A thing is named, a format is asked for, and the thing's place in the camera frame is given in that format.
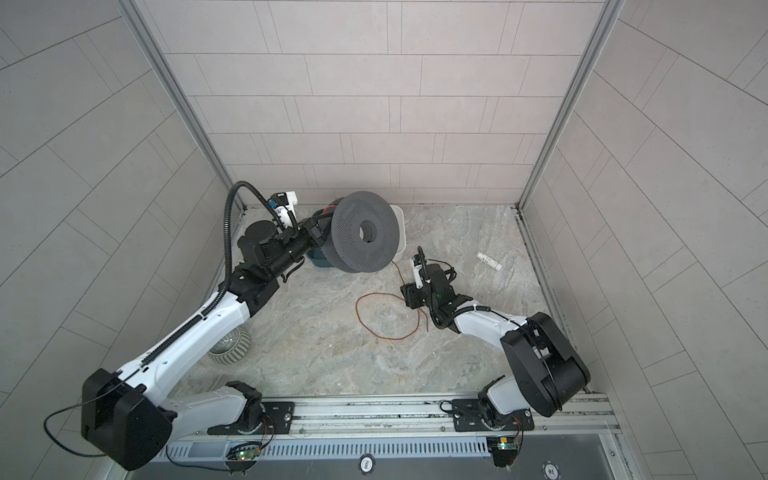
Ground grey perforated cable spool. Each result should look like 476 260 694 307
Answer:
321 191 398 273

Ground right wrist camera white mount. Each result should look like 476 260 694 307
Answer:
410 255 425 289

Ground left green circuit board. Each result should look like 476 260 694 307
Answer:
225 441 263 463

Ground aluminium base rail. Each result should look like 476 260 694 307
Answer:
152 394 620 468

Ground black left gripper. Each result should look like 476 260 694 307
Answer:
262 212 334 282

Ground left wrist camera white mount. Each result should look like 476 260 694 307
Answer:
268 191 298 228

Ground white plastic tray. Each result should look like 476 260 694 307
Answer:
391 205 407 263

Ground green circuit board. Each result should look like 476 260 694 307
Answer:
486 436 522 468
225 441 263 463

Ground aluminium corner wall profile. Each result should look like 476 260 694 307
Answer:
517 0 624 212
115 0 233 188

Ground dark teal plastic tray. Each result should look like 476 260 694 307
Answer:
307 248 334 268

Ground aluminium corner wall profile left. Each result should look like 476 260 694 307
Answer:
115 0 233 188

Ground aluminium corner wall profile right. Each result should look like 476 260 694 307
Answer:
517 0 624 212

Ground red cable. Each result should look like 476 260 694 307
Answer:
320 203 430 342

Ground right green circuit board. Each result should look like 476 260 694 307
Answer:
486 436 522 468

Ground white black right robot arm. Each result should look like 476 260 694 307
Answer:
401 248 591 430

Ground ribbed grey ceramic cup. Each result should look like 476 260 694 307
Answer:
208 327 251 365

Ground white glue stick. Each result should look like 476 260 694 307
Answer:
477 252 503 271

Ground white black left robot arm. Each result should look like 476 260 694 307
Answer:
77 181 333 471

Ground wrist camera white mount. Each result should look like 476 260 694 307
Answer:
268 191 298 228
410 255 425 289

